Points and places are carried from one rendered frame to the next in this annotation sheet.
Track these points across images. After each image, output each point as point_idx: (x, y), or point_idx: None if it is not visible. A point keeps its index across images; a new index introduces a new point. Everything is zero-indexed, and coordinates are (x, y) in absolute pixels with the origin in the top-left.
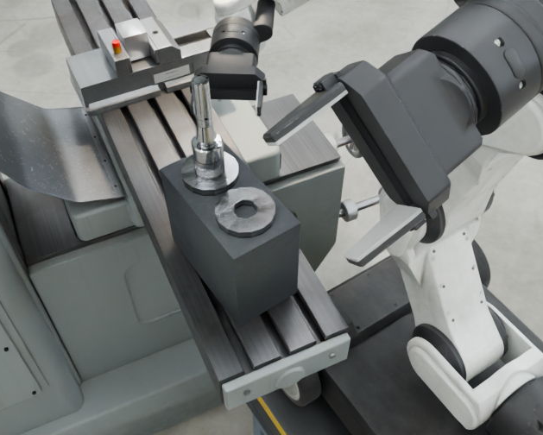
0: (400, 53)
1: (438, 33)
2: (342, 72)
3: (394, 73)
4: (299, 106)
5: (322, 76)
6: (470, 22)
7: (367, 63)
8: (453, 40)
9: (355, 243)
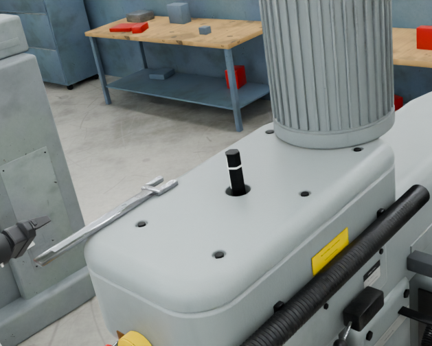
0: (13, 237)
1: (1, 234)
2: (29, 224)
3: (14, 226)
4: (41, 223)
5: (34, 224)
6: None
7: (21, 222)
8: None
9: (31, 246)
